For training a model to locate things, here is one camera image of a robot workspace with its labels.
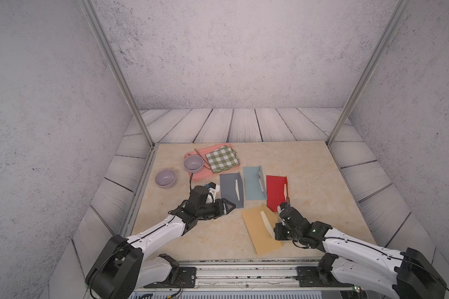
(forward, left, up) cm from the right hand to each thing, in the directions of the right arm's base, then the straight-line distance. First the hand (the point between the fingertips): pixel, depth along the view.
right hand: (275, 230), depth 82 cm
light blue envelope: (+26, +7, -3) cm, 27 cm away
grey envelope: (+23, +19, -3) cm, 30 cm away
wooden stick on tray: (+35, +32, -1) cm, 48 cm away
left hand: (+5, +17, +9) cm, 20 cm away
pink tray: (+32, +34, -1) cm, 47 cm away
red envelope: (+21, -4, -3) cm, 22 cm away
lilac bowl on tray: (+37, +41, +1) cm, 56 cm away
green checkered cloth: (+42, +25, -1) cm, 49 cm away
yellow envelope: (+4, +6, -3) cm, 8 cm away
